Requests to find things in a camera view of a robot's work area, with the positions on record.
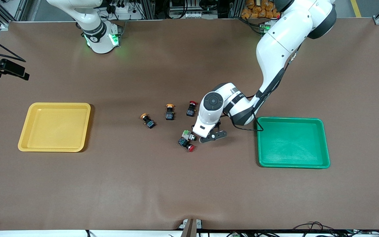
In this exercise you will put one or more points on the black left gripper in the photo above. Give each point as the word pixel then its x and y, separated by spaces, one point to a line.
pixel 218 123

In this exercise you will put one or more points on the green block push button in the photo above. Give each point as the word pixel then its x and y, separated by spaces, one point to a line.
pixel 186 134

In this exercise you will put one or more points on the yellow mushroom push button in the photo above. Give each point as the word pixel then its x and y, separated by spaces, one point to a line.
pixel 169 115
pixel 149 122

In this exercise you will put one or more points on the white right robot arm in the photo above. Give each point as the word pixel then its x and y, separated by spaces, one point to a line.
pixel 99 41

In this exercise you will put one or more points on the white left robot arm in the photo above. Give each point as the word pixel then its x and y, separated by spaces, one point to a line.
pixel 285 36

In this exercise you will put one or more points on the red mushroom push button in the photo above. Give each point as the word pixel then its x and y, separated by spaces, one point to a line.
pixel 191 112
pixel 184 142

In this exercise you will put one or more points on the brown table cover mat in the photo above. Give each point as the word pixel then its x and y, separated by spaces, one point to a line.
pixel 189 191

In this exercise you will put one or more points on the green plastic tray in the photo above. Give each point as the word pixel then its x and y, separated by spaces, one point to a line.
pixel 291 143

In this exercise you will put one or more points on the yellow plastic tray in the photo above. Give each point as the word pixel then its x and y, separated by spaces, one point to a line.
pixel 56 128

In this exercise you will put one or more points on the orange bagged goods pile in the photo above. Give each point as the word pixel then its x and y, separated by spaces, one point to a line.
pixel 258 10

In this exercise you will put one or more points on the white power strip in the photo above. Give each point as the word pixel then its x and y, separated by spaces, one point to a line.
pixel 125 11

